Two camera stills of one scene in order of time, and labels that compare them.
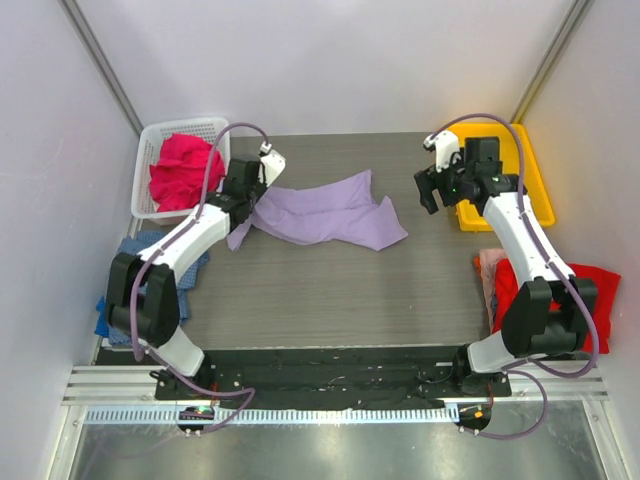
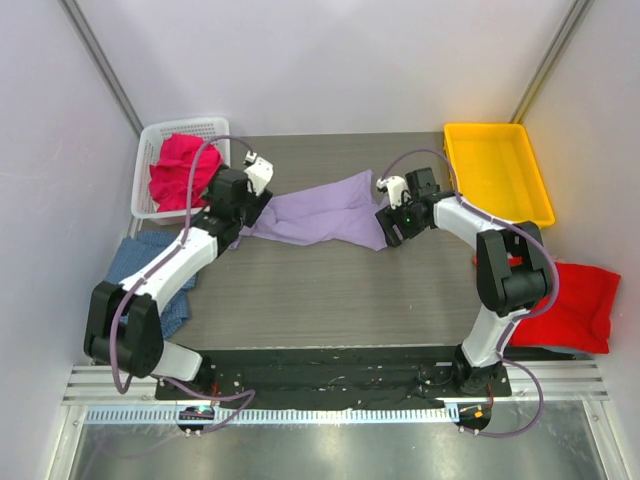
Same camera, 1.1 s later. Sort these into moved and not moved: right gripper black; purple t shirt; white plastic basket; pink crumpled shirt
Moved: right gripper black
Not moved: white plastic basket; pink crumpled shirt; purple t shirt
